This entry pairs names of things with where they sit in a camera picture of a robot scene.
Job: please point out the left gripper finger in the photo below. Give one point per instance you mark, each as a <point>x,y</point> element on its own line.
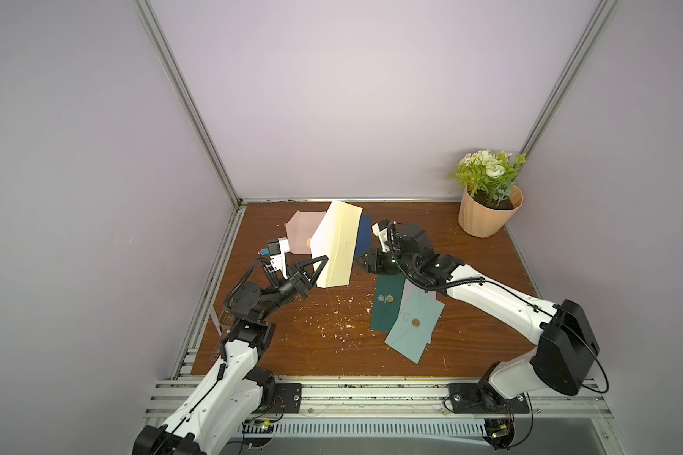
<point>299,266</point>
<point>315,268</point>

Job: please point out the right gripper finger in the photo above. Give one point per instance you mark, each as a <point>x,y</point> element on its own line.
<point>366,254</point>
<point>365,263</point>

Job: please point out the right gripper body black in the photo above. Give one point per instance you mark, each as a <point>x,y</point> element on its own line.
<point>384,260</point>

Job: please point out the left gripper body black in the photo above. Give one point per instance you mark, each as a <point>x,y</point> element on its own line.
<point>288,290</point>

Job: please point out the navy blue envelope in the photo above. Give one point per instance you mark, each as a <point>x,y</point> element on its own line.
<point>363,240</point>

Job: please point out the cream yellow envelope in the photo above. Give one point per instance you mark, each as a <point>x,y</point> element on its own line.
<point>336,239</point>

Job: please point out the pink envelope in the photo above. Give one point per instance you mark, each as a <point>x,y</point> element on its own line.
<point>300,229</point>

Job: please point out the teal envelope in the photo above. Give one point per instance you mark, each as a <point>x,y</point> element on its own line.
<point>415,354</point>

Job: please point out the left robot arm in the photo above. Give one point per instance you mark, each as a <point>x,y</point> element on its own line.
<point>235,386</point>

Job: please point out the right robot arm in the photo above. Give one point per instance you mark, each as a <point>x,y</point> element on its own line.
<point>565,348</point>

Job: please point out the dark green envelope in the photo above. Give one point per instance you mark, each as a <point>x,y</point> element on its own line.
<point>387,300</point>

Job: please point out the grey envelope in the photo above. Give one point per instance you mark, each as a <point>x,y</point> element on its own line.
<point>407,298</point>

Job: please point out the small brown card holder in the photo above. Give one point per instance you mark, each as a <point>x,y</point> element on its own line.
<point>219,319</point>

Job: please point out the ribbed terracotta plant pot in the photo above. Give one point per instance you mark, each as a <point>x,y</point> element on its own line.
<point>482,222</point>

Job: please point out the green plant white flowers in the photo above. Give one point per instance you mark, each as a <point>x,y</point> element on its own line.
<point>488,177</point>

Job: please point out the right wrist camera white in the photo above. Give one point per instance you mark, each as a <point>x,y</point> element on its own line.
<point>380,230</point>

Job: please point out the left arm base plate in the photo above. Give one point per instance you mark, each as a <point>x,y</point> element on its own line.
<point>287,398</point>

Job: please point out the aluminium front rail frame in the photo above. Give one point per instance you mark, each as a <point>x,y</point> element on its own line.
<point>419,397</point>

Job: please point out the left circuit board with wires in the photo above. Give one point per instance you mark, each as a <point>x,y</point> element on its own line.
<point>258,431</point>

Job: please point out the circuit board with wires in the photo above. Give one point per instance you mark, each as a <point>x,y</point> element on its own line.
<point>258,431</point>
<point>500,433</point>

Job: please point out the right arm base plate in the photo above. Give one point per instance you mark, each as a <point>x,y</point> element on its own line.
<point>467,401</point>

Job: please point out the white vented cable duct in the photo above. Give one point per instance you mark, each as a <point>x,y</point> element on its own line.
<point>435,428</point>

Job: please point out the right circuit board with wires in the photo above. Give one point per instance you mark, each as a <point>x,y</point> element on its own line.
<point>500,433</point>

